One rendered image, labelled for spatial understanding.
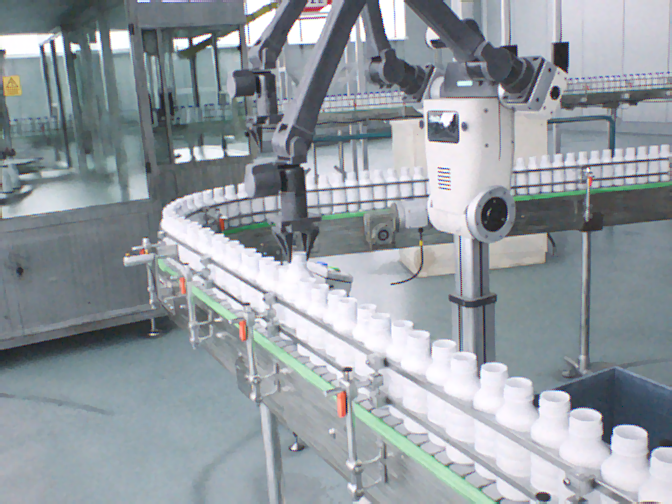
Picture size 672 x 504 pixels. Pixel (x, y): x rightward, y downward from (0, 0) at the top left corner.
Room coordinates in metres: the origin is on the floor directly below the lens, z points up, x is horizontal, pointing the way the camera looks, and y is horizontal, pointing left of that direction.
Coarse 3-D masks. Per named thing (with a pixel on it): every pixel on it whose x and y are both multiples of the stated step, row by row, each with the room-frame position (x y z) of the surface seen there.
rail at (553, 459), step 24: (216, 264) 1.89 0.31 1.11; (216, 288) 1.91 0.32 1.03; (288, 336) 1.49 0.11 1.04; (336, 336) 1.29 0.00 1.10; (384, 360) 1.14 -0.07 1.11; (456, 408) 0.97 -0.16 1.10; (432, 432) 1.02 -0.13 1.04; (504, 432) 0.87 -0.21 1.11; (480, 456) 0.92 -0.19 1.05; (552, 456) 0.80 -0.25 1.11; (504, 480) 0.87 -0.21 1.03
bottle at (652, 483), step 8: (664, 448) 0.71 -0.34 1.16; (656, 456) 0.70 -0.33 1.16; (664, 456) 0.70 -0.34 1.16; (656, 464) 0.68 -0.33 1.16; (664, 464) 0.68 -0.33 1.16; (656, 472) 0.68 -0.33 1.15; (664, 472) 0.68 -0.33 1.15; (648, 480) 0.70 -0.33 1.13; (656, 480) 0.68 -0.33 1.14; (664, 480) 0.67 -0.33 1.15; (640, 488) 0.70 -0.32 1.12; (648, 488) 0.69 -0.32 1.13; (656, 488) 0.68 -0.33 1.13; (664, 488) 0.68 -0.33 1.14; (640, 496) 0.69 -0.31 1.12; (648, 496) 0.68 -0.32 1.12; (656, 496) 0.68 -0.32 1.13; (664, 496) 0.67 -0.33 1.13
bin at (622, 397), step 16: (608, 368) 1.40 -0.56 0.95; (576, 384) 1.35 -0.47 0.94; (592, 384) 1.38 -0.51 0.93; (608, 384) 1.40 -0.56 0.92; (624, 384) 1.39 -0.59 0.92; (640, 384) 1.35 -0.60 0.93; (656, 384) 1.32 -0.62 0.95; (576, 400) 1.36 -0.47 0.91; (592, 400) 1.38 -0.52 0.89; (608, 400) 1.40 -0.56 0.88; (624, 400) 1.38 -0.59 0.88; (640, 400) 1.35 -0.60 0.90; (656, 400) 1.31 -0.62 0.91; (608, 416) 1.40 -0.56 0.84; (624, 416) 1.38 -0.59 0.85; (640, 416) 1.35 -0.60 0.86; (656, 416) 1.31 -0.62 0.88; (608, 432) 1.40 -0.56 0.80; (656, 432) 1.31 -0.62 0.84; (656, 448) 1.31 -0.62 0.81
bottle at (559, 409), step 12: (552, 396) 0.87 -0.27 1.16; (564, 396) 0.86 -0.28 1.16; (540, 408) 0.85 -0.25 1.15; (552, 408) 0.83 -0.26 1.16; (564, 408) 0.83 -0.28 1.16; (540, 420) 0.85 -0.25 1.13; (552, 420) 0.83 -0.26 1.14; (564, 420) 0.83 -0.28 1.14; (540, 432) 0.84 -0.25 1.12; (552, 432) 0.83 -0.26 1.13; (564, 432) 0.83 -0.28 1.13; (540, 444) 0.83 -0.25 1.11; (552, 444) 0.82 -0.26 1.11; (540, 468) 0.83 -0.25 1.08; (552, 468) 0.82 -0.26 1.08; (540, 480) 0.83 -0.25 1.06; (552, 480) 0.82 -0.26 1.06; (552, 492) 0.82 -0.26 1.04
